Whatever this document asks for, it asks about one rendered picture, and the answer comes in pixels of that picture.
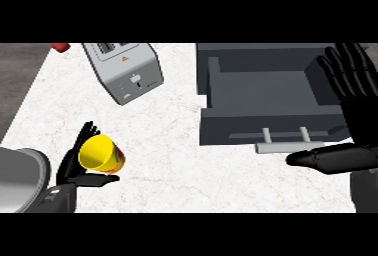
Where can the grey toaster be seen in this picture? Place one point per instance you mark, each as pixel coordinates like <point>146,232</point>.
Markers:
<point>125,70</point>

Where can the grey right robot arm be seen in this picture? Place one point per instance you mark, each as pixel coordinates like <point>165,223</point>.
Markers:
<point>365,190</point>

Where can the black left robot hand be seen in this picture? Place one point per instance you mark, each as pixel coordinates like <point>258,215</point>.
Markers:
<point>68,166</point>

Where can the dark grey open drawer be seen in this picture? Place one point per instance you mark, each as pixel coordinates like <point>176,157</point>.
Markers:
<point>267,90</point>

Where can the red object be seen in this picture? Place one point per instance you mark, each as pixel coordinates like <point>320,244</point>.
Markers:
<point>60,46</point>

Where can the dark grey drawer front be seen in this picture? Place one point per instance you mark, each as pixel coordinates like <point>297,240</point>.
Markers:
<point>270,128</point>

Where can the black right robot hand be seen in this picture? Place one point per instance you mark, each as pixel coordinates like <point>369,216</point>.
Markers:
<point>351,100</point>

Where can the yellow cup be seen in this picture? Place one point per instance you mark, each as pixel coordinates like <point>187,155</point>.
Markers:
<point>100,154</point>

